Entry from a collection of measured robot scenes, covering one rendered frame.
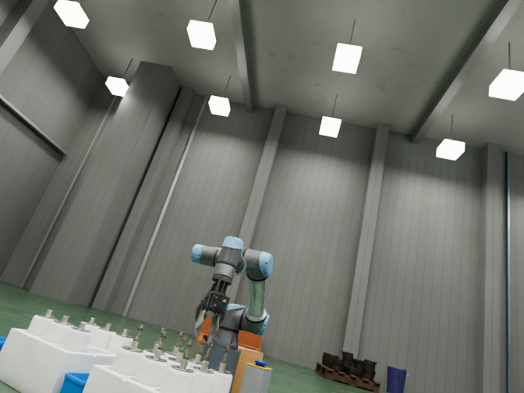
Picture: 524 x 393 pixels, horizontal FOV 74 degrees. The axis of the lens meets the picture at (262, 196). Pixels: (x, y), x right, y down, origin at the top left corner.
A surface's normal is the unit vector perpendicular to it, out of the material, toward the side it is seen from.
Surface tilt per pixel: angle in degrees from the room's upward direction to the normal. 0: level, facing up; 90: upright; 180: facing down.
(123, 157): 90
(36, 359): 90
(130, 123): 90
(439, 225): 90
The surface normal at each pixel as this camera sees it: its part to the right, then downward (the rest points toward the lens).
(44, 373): -0.42, -0.43
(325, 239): -0.04, -0.37
